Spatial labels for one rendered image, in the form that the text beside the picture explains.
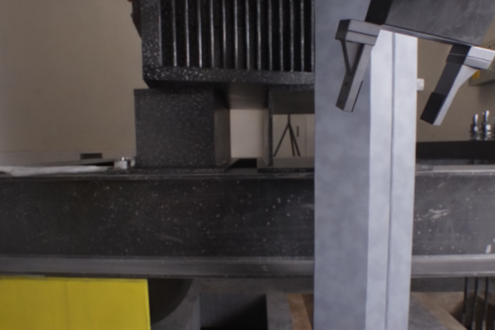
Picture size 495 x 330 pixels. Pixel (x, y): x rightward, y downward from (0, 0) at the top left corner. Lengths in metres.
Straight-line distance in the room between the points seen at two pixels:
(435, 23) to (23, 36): 1.50
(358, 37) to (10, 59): 1.37
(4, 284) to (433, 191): 1.10
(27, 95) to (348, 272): 1.42
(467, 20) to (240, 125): 3.67
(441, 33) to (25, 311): 0.99
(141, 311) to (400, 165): 0.66
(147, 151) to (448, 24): 0.61
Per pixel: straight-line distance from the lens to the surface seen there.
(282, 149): 3.72
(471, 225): 0.87
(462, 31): 0.41
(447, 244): 0.85
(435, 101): 0.44
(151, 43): 0.64
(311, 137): 3.79
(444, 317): 1.46
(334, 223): 0.52
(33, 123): 1.51
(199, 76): 0.61
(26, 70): 1.54
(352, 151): 0.51
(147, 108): 0.70
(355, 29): 0.34
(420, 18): 0.37
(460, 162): 1.82
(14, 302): 0.92
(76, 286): 0.79
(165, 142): 0.68
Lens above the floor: 0.72
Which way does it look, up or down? 4 degrees down
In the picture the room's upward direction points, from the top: 1 degrees counter-clockwise
